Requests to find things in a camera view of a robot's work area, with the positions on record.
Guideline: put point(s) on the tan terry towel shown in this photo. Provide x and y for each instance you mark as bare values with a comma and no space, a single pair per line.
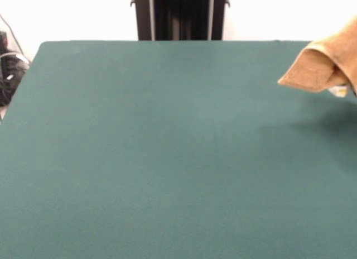
312,72

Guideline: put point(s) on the dark green table cloth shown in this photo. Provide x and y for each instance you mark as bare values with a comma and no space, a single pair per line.
139,158

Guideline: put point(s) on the small black box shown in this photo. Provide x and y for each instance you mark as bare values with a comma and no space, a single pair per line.
2,41

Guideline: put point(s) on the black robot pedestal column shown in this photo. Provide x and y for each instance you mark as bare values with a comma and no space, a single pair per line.
181,16

